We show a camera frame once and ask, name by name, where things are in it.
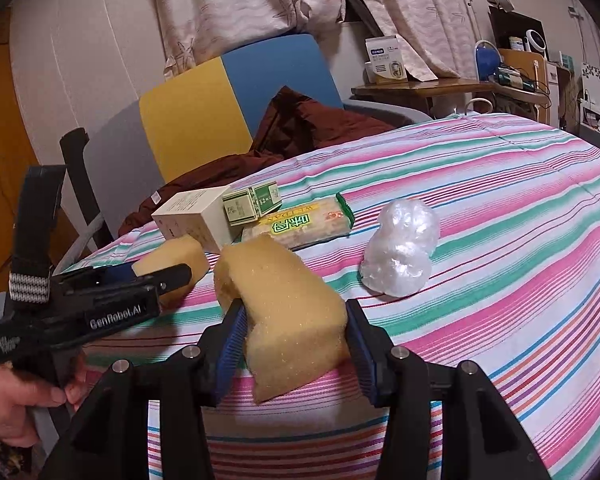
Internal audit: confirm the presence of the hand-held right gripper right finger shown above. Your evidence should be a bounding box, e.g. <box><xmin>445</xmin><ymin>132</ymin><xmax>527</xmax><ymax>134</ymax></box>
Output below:
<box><xmin>345</xmin><ymin>299</ymin><xmax>553</xmax><ymax>480</ymax></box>

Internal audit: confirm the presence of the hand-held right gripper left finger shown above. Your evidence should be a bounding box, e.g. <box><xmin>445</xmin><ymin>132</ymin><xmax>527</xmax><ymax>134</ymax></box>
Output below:
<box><xmin>40</xmin><ymin>300</ymin><xmax>248</xmax><ymax>480</ymax></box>

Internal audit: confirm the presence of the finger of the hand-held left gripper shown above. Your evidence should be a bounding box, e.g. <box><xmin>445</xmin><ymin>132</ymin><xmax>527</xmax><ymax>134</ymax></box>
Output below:
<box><xmin>80</xmin><ymin>265</ymin><xmax>137</xmax><ymax>283</ymax></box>
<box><xmin>150</xmin><ymin>263</ymin><xmax>193</xmax><ymax>295</ymax></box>

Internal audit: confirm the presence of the small yellow sponge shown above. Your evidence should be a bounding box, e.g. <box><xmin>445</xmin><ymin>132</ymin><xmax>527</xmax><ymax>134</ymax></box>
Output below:
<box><xmin>131</xmin><ymin>234</ymin><xmax>211</xmax><ymax>308</ymax></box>

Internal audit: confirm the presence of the large yellow sponge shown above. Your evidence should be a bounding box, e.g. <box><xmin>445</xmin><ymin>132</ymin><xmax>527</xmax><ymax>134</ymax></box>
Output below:
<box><xmin>214</xmin><ymin>234</ymin><xmax>350</xmax><ymax>403</ymax></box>

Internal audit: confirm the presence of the person's left hand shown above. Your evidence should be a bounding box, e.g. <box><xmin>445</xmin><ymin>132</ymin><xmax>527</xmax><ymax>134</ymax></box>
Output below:
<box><xmin>0</xmin><ymin>352</ymin><xmax>88</xmax><ymax>448</ymax></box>

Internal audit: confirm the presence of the cream cardboard box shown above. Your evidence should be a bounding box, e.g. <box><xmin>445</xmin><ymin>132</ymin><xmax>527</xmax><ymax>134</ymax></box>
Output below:
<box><xmin>151</xmin><ymin>186</ymin><xmax>246</xmax><ymax>255</ymax></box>

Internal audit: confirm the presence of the small green box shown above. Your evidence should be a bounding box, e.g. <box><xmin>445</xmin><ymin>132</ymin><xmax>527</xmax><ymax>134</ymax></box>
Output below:
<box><xmin>222</xmin><ymin>183</ymin><xmax>283</xmax><ymax>226</ymax></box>

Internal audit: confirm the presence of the clear plastic bag bundle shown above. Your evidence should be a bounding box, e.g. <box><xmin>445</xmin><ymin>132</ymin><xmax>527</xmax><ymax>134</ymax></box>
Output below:
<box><xmin>359</xmin><ymin>199</ymin><xmax>441</xmax><ymax>296</ymax></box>

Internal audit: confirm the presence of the cracker packet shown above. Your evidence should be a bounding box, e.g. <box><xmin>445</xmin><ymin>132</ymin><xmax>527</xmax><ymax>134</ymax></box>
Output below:
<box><xmin>241</xmin><ymin>192</ymin><xmax>356</xmax><ymax>252</ymax></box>

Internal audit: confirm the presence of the grey yellow blue chair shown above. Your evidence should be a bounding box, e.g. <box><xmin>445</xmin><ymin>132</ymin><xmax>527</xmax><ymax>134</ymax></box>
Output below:
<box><xmin>60</xmin><ymin>34</ymin><xmax>433</xmax><ymax>261</ymax></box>

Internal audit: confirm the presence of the dark red garment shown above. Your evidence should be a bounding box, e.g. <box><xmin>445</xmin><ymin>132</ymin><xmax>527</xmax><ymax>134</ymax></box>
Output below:
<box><xmin>117</xmin><ymin>86</ymin><xmax>396</xmax><ymax>238</ymax></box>

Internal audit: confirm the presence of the striped tablecloth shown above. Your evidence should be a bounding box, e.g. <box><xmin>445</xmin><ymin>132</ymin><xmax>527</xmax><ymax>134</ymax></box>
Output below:
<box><xmin>55</xmin><ymin>112</ymin><xmax>600</xmax><ymax>480</ymax></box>

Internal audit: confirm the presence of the wooden side table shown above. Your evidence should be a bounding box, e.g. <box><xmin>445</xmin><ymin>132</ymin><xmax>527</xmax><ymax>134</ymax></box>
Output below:
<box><xmin>351</xmin><ymin>79</ymin><xmax>496</xmax><ymax>116</ymax></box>

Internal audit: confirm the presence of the floral curtain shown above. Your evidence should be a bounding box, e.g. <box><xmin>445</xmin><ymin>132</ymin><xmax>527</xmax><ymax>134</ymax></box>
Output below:
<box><xmin>340</xmin><ymin>0</ymin><xmax>481</xmax><ymax>82</ymax></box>
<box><xmin>150</xmin><ymin>0</ymin><xmax>348</xmax><ymax>81</ymax></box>

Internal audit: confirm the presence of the white and blue box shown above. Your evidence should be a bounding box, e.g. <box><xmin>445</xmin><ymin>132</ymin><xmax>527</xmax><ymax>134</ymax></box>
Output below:
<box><xmin>364</xmin><ymin>35</ymin><xmax>409</xmax><ymax>85</ymax></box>

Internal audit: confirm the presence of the blue round object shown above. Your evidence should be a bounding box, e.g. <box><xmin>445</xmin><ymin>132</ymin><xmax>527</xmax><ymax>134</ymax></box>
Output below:
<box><xmin>475</xmin><ymin>42</ymin><xmax>503</xmax><ymax>81</ymax></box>

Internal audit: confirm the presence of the wooden shelf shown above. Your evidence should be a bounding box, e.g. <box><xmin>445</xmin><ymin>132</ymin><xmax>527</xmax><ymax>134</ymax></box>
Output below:
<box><xmin>497</xmin><ymin>49</ymin><xmax>572</xmax><ymax>113</ymax></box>

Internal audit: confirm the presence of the white round fan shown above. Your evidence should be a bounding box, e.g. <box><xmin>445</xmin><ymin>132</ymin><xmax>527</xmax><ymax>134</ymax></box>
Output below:
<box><xmin>522</xmin><ymin>29</ymin><xmax>548</xmax><ymax>54</ymax></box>

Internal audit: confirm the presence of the black screen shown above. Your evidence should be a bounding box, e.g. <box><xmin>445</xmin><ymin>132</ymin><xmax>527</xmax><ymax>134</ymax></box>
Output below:
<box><xmin>490</xmin><ymin>7</ymin><xmax>546</xmax><ymax>53</ymax></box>

